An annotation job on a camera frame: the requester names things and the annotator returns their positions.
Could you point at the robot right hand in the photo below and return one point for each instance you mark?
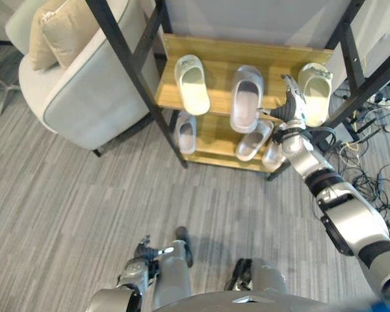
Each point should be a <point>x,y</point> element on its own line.
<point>291,110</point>

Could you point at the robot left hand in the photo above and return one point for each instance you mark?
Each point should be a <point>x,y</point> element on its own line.
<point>148,251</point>

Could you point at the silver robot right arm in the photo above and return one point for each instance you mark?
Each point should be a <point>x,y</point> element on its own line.
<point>347,208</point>

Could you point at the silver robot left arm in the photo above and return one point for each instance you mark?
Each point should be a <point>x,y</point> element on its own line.
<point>133,271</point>

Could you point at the cream slipper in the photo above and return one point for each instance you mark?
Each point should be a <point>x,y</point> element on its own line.
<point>317,97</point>
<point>195,94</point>

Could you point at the silver robot left leg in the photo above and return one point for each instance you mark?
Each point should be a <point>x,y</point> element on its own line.
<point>177,273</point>

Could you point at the silver robot leg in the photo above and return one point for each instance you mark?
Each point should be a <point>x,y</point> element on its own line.
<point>177,273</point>
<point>266,278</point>

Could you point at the large grey slipper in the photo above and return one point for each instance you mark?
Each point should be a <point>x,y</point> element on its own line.
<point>245,104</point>

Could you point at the small grey slipper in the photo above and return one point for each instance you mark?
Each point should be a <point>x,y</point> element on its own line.
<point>273,156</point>
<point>253,143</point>
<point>186,133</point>

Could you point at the silver robot torso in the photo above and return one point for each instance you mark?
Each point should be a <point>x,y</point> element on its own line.
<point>247,302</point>

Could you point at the silver robot right leg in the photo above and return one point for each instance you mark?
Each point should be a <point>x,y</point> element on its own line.
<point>266,278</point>

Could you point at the light grey armchair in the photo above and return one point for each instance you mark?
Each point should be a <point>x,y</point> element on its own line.
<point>91,91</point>

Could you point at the metal chair base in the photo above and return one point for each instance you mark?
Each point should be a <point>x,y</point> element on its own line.
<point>3,87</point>

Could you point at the beige cushion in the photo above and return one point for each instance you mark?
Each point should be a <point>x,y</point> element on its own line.
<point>42,42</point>
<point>71,29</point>

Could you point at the black frame wooden shoe rack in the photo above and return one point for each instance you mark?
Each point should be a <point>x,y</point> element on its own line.
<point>219,96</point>

